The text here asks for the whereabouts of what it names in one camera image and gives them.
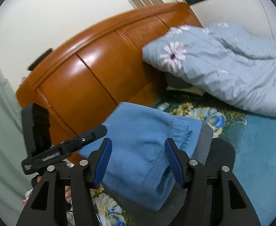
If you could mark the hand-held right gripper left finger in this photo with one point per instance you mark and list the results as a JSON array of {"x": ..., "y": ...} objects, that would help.
[{"x": 102, "y": 162}]

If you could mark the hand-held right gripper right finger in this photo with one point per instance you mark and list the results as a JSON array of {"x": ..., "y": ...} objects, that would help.
[{"x": 174, "y": 162}]

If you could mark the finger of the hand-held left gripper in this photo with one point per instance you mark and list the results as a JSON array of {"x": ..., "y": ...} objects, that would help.
[{"x": 94, "y": 134}]

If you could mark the blue fleece pants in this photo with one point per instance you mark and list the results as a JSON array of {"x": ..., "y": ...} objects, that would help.
[{"x": 138, "y": 150}]

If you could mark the person's left hand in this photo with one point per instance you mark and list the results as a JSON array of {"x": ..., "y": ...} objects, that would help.
[{"x": 68, "y": 193}]

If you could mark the grey folded garment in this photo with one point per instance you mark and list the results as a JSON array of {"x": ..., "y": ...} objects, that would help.
[{"x": 202, "y": 141}]

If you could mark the pale curtain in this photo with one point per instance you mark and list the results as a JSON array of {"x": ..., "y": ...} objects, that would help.
[{"x": 1, "y": 122}]

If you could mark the green floral blanket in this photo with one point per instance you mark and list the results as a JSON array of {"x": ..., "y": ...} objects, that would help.
[{"x": 258, "y": 146}]

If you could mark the light blue floral quilt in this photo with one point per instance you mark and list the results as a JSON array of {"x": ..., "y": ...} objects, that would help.
[{"x": 234, "y": 70}]

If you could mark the white black-striped wardrobe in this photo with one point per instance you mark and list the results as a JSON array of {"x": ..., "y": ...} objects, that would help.
[{"x": 222, "y": 7}]

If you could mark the wooden bed frame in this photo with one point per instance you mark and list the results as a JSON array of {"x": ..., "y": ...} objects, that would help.
[{"x": 93, "y": 75}]

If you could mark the beige wall panel strip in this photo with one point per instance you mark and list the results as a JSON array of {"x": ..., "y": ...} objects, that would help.
[{"x": 145, "y": 1}]

